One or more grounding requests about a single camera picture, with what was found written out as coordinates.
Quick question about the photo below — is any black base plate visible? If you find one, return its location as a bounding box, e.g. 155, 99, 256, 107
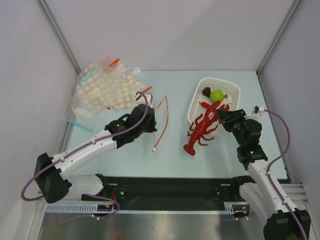
81, 175, 244, 207

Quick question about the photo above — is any red toy lobster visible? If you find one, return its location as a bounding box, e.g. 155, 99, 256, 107
183, 101, 231, 156

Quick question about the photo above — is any dark red toy fruit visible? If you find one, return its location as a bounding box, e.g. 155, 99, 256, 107
202, 87, 211, 98

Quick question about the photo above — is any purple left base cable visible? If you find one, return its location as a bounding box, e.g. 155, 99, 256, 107
47, 193, 121, 226

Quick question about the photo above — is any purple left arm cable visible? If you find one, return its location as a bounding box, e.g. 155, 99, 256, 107
21, 91, 150, 202

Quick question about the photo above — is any pile of clear zip bags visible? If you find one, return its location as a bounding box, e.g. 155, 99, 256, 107
66, 57, 151, 132

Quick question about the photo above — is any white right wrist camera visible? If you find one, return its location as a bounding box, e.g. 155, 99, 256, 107
245, 106, 265, 123

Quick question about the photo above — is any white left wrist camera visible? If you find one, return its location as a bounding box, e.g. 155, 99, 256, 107
135, 93, 153, 108

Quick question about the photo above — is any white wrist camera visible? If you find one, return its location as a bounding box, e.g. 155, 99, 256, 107
135, 93, 153, 108
245, 106, 265, 123

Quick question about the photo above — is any green toy apple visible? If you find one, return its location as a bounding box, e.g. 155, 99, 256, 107
209, 89, 225, 103

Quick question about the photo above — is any white slotted cable duct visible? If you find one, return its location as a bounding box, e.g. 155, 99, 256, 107
45, 202, 250, 214

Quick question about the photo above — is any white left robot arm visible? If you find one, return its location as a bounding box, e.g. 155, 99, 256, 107
35, 104, 157, 204

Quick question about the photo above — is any clear bag with orange zipper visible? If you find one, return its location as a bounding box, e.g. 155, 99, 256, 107
141, 86, 169, 153

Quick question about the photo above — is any white perforated plastic basket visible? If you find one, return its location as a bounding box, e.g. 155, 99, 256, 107
187, 77, 241, 130

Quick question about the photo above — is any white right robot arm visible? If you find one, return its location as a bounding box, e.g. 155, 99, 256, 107
217, 107, 311, 240

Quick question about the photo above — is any red toy chili pepper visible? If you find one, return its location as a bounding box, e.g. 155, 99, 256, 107
199, 101, 211, 109

